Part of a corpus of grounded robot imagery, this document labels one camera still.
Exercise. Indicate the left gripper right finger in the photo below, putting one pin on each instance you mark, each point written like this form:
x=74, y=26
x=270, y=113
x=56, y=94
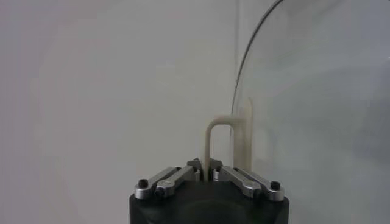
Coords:
x=243, y=181

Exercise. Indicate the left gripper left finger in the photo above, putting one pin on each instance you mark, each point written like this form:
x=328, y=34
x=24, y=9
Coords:
x=173, y=181

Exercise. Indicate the round glass pot lid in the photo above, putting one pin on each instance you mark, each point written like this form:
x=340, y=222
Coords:
x=243, y=143

